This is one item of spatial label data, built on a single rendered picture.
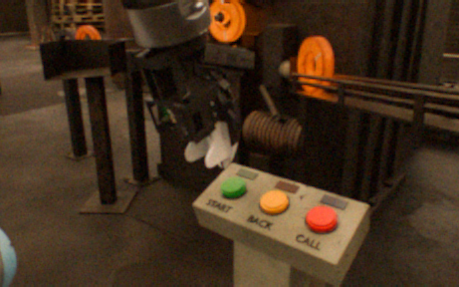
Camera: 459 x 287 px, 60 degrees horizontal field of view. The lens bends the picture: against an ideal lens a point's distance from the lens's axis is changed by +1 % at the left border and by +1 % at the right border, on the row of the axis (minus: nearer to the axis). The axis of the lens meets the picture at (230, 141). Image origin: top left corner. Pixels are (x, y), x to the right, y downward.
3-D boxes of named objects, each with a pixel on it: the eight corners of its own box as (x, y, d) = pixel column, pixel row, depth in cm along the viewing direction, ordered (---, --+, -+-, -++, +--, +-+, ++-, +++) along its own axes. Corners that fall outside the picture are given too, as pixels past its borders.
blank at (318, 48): (313, 100, 117) (303, 101, 116) (303, 53, 120) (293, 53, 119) (340, 79, 102) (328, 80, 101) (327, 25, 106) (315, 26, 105)
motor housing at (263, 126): (258, 237, 154) (262, 106, 135) (309, 259, 141) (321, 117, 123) (238, 253, 144) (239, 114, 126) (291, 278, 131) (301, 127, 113)
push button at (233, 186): (231, 180, 64) (229, 172, 63) (251, 187, 62) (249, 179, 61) (217, 197, 62) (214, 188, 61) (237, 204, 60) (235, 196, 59)
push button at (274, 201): (270, 194, 60) (268, 185, 59) (293, 202, 58) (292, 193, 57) (256, 212, 58) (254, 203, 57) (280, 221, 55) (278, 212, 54)
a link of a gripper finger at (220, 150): (204, 186, 55) (186, 135, 50) (229, 161, 59) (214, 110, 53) (221, 193, 54) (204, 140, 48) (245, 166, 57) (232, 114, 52)
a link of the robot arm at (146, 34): (162, -19, 48) (224, -22, 42) (174, 20, 50) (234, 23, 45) (106, 9, 42) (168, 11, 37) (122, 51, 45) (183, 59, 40)
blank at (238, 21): (210, 1, 149) (204, 1, 146) (242, -7, 139) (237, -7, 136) (216, 43, 152) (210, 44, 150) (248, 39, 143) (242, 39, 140)
